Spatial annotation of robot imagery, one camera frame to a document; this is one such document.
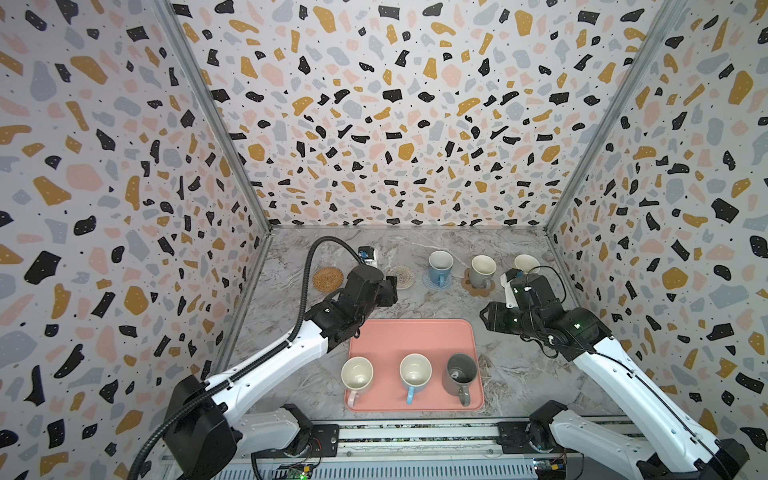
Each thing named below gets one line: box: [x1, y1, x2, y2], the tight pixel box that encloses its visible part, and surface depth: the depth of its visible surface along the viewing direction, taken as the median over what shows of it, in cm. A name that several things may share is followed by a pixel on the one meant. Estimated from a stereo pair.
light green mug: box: [514, 254, 541, 274], surface depth 101 cm
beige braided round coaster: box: [391, 265, 415, 290], surface depth 108 cm
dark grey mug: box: [442, 353, 478, 407], surface depth 78 cm
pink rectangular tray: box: [348, 319, 485, 411], surface depth 88 cm
